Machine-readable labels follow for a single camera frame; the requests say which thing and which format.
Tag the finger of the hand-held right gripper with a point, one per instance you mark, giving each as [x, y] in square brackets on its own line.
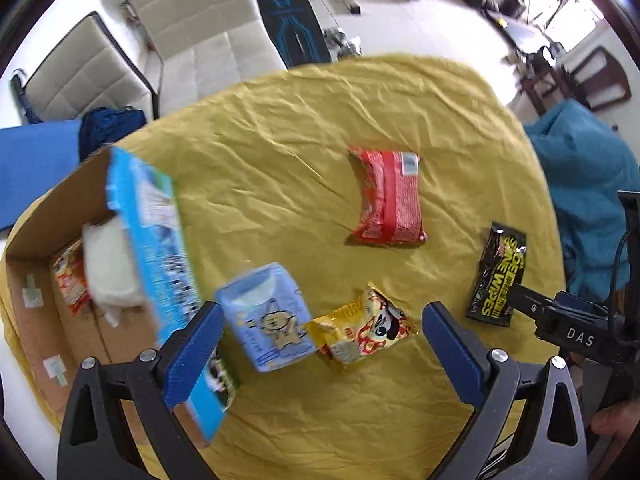
[531, 299]

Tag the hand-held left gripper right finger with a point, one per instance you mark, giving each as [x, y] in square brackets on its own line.
[454, 355]

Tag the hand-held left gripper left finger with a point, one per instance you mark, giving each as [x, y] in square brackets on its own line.
[196, 355]

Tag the light blue tissue pack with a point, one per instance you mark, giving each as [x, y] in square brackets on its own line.
[265, 320]

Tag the long blue wipes packet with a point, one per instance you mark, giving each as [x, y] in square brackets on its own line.
[155, 240]

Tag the cardboard box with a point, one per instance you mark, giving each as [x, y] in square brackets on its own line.
[40, 340]

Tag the white soft packet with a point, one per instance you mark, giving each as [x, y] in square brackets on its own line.
[107, 270]

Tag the person's right hand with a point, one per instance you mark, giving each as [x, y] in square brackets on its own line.
[616, 427]

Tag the black wipes packet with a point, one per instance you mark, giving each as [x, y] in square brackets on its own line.
[495, 280]

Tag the teal cloth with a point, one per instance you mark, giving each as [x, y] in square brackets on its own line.
[585, 175]

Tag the yellow red snack packet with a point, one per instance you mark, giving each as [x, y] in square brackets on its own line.
[67, 280]

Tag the red noodle packet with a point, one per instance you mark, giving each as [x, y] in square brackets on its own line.
[390, 195]

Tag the brown wooden chair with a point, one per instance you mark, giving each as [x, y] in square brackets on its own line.
[607, 77]

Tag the yellow tablecloth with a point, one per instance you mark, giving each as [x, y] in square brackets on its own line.
[280, 135]

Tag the dark blue bag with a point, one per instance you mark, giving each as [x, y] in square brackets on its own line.
[107, 127]

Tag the blue mat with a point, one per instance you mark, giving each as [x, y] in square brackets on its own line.
[35, 170]

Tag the beige padded chair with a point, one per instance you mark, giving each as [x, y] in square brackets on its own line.
[200, 20]
[80, 75]

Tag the chrome dumbbell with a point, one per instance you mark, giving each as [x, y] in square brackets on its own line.
[345, 42]

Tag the black blue bench pad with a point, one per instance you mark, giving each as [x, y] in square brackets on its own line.
[290, 20]

